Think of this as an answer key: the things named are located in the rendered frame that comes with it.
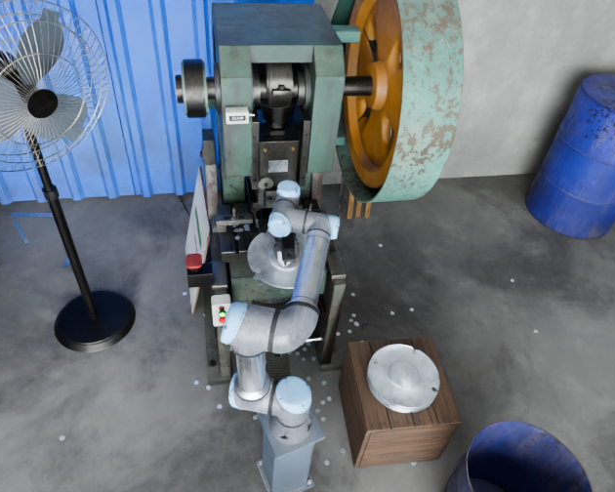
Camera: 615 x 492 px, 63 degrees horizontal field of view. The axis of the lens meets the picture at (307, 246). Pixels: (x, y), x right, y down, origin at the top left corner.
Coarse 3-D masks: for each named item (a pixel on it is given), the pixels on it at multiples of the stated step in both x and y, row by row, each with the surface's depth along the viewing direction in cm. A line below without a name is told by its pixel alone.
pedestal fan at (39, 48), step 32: (32, 32) 151; (0, 64) 156; (32, 64) 157; (64, 64) 160; (0, 96) 149; (32, 96) 156; (64, 96) 169; (0, 128) 159; (32, 128) 175; (64, 128) 173; (0, 160) 165; (64, 224) 210; (64, 320) 252; (96, 320) 253; (128, 320) 255
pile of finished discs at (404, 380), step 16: (384, 352) 211; (400, 352) 211; (416, 352) 213; (368, 368) 204; (384, 368) 205; (400, 368) 205; (416, 368) 206; (432, 368) 207; (368, 384) 203; (384, 384) 200; (400, 384) 200; (416, 384) 201; (432, 384) 202; (384, 400) 196; (400, 400) 195; (416, 400) 196; (432, 400) 199
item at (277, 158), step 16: (272, 128) 180; (288, 128) 183; (272, 144) 177; (288, 144) 179; (272, 160) 182; (288, 160) 183; (272, 176) 187; (288, 176) 188; (256, 192) 196; (272, 192) 189
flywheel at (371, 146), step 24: (360, 0) 181; (384, 0) 168; (360, 24) 189; (384, 24) 170; (360, 48) 196; (384, 48) 171; (360, 72) 198; (384, 72) 170; (360, 96) 200; (384, 96) 172; (360, 120) 203; (384, 120) 177; (360, 144) 202; (384, 144) 178; (360, 168) 196; (384, 168) 170
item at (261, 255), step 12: (264, 240) 194; (300, 240) 197; (252, 252) 190; (264, 252) 191; (300, 252) 193; (252, 264) 186; (264, 264) 187; (276, 264) 187; (264, 276) 184; (276, 276) 184; (288, 276) 185; (288, 288) 182
